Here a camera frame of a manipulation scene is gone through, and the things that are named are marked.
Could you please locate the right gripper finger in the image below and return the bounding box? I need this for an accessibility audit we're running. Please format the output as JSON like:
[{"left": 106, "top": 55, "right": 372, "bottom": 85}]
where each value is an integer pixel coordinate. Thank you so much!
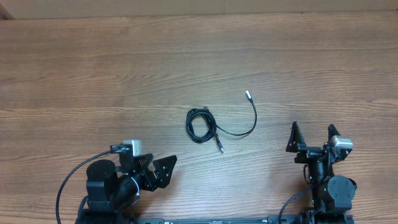
[
  {"left": 286, "top": 121, "right": 306, "bottom": 152},
  {"left": 328, "top": 124, "right": 340, "bottom": 142}
]

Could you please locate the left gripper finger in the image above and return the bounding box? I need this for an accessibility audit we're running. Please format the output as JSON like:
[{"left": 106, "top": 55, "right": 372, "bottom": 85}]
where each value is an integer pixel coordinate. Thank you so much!
[
  {"left": 152, "top": 155, "right": 177, "bottom": 189},
  {"left": 133, "top": 154, "right": 154, "bottom": 171}
]

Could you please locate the black USB cable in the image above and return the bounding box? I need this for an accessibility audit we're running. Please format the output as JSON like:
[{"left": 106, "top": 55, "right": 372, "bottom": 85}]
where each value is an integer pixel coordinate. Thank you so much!
[{"left": 185, "top": 90, "right": 258, "bottom": 154}]

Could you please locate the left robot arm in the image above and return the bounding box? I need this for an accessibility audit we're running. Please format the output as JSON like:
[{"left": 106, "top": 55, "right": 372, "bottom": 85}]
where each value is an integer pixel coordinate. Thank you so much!
[{"left": 76, "top": 153, "right": 177, "bottom": 224}]

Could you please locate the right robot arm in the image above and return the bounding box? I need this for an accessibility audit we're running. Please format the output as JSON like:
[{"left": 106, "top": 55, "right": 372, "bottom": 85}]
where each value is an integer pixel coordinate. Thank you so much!
[{"left": 278, "top": 121, "right": 357, "bottom": 224}]

